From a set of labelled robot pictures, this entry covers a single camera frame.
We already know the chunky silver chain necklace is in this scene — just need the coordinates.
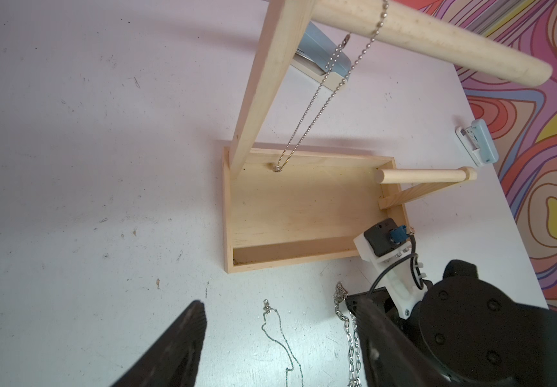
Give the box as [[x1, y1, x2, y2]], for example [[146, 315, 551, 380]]
[[333, 281, 362, 387]]

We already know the wooden jewelry display stand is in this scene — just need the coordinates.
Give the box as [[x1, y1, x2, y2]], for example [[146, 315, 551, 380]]
[[222, 1, 553, 273]]

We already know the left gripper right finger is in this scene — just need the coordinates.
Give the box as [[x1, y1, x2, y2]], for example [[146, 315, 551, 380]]
[[354, 297, 448, 386]]

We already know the thin silver necklace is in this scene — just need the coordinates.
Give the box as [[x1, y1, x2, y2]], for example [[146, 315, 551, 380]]
[[260, 298, 304, 387]]

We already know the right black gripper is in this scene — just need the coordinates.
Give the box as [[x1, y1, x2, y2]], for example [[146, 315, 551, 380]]
[[346, 290, 453, 386]]

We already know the silver ball chain necklace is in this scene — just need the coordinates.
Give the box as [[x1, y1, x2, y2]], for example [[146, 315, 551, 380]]
[[272, 0, 390, 174]]

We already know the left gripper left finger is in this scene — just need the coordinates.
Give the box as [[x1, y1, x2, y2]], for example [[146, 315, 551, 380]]
[[113, 300, 208, 387]]

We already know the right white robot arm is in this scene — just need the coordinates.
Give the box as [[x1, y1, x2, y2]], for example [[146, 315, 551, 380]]
[[347, 260, 557, 386]]

